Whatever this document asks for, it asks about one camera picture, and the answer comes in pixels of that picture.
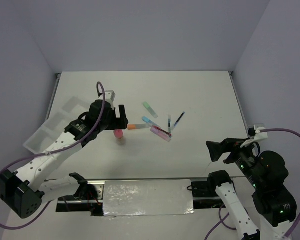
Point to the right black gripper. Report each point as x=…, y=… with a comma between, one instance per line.
x=234, y=144

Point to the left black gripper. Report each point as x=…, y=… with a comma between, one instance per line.
x=118, y=123

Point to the orange cap highlighter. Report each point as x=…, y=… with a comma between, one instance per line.
x=137, y=126

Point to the pink cap glue stick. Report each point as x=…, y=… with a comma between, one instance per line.
x=119, y=136

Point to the purple cap highlighter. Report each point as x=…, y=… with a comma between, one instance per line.
x=160, y=134

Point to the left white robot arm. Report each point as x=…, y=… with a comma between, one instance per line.
x=29, y=186

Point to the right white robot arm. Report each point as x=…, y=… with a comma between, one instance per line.
x=266, y=172

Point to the green cap highlighter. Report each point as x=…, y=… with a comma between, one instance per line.
x=150, y=110

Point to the blue cap highlighter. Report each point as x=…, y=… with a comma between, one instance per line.
x=150, y=123

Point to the red gel pen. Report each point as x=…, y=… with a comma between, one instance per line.
x=161, y=130

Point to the dark blue gel pen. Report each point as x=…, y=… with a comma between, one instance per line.
x=177, y=121

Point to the teal gel pen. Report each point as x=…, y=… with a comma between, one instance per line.
x=169, y=126

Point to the silver foil covered panel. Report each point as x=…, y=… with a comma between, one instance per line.
x=147, y=198

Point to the clear plastic organizer tray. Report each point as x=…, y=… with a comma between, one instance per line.
x=55, y=125

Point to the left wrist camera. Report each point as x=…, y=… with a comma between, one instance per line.
x=110, y=97

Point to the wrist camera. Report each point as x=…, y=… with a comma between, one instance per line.
x=255, y=134
x=110, y=97

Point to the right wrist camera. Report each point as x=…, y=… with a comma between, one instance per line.
x=255, y=134

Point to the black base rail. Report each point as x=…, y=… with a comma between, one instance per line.
x=206, y=195

